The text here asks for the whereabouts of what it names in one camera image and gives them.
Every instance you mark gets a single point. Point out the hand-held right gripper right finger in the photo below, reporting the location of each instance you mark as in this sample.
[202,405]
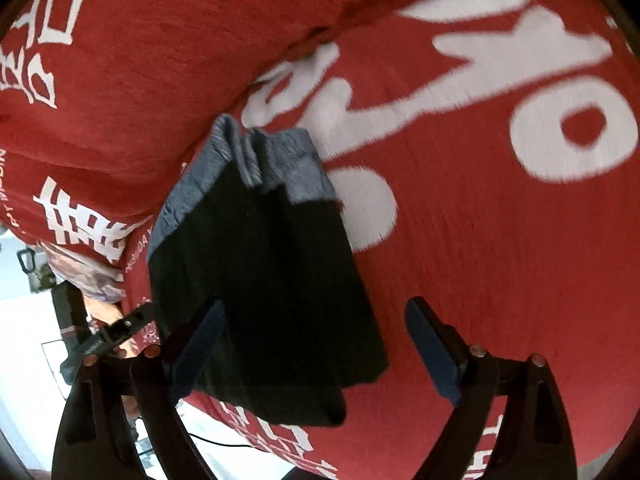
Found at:
[435,355]

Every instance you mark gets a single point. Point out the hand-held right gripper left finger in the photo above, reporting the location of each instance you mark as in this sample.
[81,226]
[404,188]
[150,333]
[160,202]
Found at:
[200,350]

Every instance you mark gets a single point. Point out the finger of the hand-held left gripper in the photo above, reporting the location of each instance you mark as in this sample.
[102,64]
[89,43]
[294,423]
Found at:
[131,321]

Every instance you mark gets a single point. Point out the black pants with grey waistband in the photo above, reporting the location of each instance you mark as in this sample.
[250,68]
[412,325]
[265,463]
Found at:
[280,285]

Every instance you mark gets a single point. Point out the person's left hand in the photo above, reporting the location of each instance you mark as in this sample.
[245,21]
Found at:
[106,314]

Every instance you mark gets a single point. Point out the white pillow with colourful print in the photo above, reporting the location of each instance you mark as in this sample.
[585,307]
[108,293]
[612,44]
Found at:
[85,270]

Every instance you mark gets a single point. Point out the red blanket with white print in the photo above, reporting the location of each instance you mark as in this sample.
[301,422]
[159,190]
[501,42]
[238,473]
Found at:
[475,210]

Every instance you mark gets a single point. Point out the red pillow with white print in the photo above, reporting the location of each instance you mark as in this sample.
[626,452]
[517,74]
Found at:
[150,60]

